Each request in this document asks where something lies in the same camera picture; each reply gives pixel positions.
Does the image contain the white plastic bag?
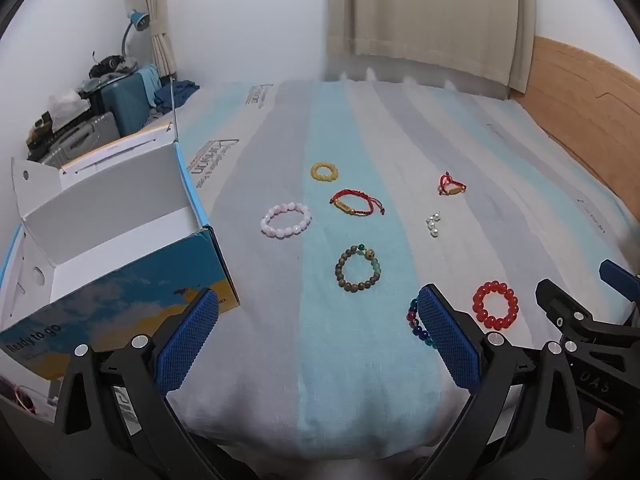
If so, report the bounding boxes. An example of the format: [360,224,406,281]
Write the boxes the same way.
[47,89,89,128]

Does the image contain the light teal cloth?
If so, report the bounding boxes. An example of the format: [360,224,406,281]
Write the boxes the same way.
[137,66,162,108]

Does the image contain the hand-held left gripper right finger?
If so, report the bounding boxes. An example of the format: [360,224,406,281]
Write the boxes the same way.
[415,284,586,480]

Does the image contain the wooden headboard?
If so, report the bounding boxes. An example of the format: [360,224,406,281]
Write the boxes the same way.
[510,35,640,211]

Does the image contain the dark blue clothes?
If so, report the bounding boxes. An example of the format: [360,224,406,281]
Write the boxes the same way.
[154,79,201,110]

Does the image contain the yellow bead bracelet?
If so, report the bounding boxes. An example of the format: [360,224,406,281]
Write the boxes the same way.
[310,161,341,182]

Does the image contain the black bag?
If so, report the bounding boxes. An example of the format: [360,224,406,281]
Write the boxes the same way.
[90,51,138,81]

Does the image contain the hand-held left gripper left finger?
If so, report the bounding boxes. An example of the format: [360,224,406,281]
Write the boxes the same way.
[52,287,221,480]

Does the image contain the multicolour bead bracelet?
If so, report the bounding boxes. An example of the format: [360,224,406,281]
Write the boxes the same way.
[407,297,441,351]

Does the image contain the small red cord bracelet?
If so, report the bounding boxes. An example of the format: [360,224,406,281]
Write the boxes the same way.
[438,172,468,197]

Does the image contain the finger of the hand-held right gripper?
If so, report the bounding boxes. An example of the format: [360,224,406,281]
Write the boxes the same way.
[536,280,640,417]
[599,259,640,311]

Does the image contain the red cord bracelet gold bar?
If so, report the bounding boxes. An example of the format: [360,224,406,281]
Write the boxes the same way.
[329,189,387,219]

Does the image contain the brown and green bead bracelet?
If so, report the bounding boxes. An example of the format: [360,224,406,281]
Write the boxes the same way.
[335,244,383,295]

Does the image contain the silver suitcase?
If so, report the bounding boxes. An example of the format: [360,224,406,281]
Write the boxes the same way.
[37,112,121,167]

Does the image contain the red bead bracelet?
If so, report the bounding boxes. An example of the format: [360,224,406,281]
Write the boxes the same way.
[472,281,519,331]

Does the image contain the pink bead bracelet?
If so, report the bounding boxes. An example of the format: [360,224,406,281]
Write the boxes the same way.
[260,202,313,239]

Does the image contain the pink cord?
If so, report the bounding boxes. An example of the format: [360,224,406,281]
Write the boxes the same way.
[7,382,41,413]

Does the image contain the narrow beige curtain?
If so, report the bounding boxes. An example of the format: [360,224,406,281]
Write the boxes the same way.
[139,0,179,81]

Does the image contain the wide beige curtain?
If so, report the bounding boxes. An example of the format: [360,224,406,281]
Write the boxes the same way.
[325,0,538,93]

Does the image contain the blue and orange cardboard box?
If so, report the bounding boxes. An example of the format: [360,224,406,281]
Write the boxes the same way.
[0,79,241,383]

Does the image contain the person's right hand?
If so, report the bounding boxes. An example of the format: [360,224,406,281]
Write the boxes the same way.
[586,407,633,453]

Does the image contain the blue desk lamp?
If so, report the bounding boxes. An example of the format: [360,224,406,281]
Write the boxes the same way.
[120,8,152,58]

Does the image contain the striped bed sheet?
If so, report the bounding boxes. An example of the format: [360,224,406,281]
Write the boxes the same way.
[167,77,640,453]

